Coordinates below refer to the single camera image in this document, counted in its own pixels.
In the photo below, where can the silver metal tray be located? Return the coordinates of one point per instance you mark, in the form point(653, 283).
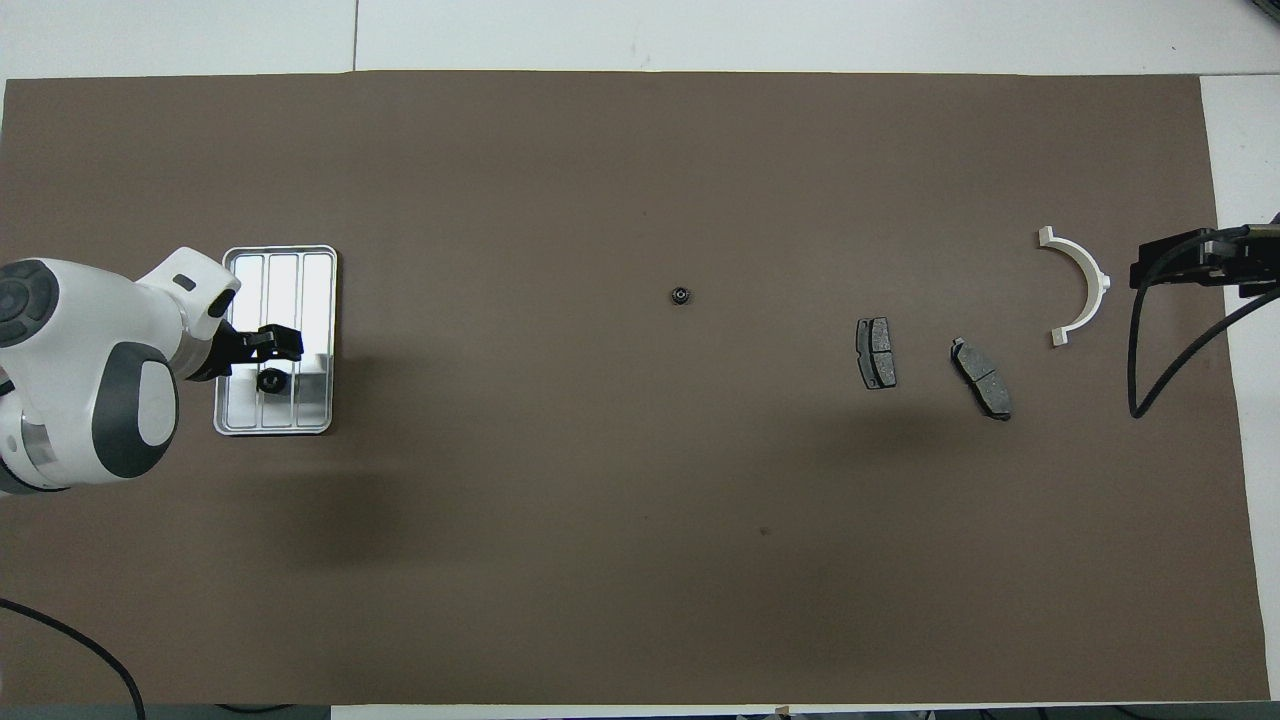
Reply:
point(310, 300)

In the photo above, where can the large black bearing gear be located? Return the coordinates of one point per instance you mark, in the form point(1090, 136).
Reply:
point(270, 382)

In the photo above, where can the short dark brake pad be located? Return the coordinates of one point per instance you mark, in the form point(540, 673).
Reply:
point(876, 353)

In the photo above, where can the small black bearing gear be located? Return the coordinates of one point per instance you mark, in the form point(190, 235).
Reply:
point(680, 296)

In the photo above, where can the white curved plastic bracket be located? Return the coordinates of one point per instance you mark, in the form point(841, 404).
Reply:
point(1092, 275)

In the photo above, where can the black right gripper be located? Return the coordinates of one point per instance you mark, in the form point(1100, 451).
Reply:
point(1250, 260)

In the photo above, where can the long dark brake pad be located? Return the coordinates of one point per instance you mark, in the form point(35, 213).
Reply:
point(982, 380)

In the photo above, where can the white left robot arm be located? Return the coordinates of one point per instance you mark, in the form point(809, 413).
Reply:
point(90, 340)

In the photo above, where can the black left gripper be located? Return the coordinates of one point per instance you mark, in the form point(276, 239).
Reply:
point(230, 352)

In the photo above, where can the brown table mat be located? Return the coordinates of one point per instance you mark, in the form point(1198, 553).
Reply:
point(600, 550)

